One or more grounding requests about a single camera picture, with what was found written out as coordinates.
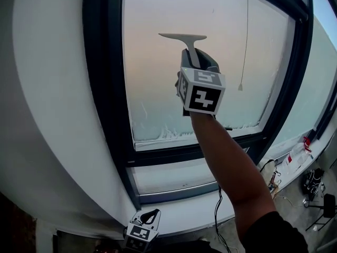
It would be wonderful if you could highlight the white squeegee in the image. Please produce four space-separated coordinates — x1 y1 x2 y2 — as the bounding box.
158 33 208 70

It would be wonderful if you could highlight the dark window frame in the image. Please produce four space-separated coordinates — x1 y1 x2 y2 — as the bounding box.
82 0 314 212

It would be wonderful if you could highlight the person's right forearm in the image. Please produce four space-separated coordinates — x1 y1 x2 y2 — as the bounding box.
189 111 277 247

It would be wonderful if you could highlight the black cable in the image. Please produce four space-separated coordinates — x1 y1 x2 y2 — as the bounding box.
214 184 233 253

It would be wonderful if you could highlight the large curved window pane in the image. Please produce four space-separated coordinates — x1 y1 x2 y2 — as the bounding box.
271 16 337 152

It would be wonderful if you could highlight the clear spray bottle red trigger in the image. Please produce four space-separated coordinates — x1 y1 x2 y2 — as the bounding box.
282 135 313 174

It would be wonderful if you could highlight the black stool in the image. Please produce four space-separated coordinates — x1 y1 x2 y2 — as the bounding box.
305 193 337 232

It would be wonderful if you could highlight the small electronics board with wires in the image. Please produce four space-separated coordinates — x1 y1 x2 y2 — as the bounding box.
267 167 282 192

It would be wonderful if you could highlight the black bag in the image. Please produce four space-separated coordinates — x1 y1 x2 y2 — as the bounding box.
302 168 325 195

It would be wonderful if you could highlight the person's black sleeve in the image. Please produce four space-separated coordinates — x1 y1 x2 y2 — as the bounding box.
237 210 309 253

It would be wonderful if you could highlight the white cable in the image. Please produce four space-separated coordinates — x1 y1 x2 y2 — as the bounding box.
278 193 308 208

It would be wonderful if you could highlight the white blind pull cord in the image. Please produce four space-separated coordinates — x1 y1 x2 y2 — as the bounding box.
237 0 250 91

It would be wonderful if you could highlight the frosted window glass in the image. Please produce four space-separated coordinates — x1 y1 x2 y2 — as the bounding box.
123 0 296 143

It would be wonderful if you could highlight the white window sill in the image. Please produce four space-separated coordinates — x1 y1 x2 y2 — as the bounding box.
141 130 337 238

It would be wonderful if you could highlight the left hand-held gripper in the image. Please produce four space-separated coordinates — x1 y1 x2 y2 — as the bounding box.
123 208 162 253

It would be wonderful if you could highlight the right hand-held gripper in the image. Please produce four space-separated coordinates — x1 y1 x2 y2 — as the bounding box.
175 48 226 117

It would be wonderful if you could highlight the small frosted window pane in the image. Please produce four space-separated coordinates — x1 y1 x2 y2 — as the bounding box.
131 160 220 195

